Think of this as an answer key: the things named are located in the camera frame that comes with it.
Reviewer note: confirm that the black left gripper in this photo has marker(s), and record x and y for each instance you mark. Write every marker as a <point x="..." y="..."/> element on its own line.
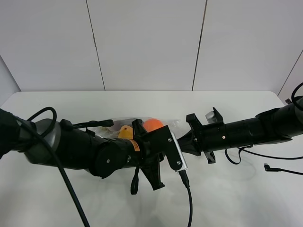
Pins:
<point x="159" y="141"/>

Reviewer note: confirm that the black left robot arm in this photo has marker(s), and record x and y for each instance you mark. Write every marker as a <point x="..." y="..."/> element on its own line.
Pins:
<point x="81" y="149"/>

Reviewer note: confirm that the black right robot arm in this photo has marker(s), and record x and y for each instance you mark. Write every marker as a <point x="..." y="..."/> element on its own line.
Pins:
<point x="270" y="127"/>

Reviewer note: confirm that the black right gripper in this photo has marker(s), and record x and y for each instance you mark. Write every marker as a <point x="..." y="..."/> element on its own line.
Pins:
<point x="195" y="142"/>

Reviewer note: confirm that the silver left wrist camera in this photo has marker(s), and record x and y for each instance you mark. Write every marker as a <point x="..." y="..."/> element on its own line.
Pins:
<point x="181" y="156"/>

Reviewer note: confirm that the clear zip bag blue seal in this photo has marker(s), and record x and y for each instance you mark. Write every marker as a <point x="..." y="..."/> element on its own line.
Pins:
<point x="106" y="133"/>

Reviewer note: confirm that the yellow pear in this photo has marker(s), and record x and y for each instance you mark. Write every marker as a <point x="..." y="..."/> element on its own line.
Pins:
<point x="126" y="132"/>

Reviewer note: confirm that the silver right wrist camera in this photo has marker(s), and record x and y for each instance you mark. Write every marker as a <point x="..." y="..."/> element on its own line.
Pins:
<point x="211" y="117"/>

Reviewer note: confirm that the dark purple eggplant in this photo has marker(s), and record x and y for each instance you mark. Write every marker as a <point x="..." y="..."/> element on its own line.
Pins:
<point x="121" y="123"/>

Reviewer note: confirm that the orange fruit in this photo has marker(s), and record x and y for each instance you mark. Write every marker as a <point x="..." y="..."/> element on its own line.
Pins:
<point x="152" y="124"/>

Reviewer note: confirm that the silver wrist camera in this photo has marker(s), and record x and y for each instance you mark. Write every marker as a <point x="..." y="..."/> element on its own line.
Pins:
<point x="181" y="156"/>
<point x="211" y="117"/>

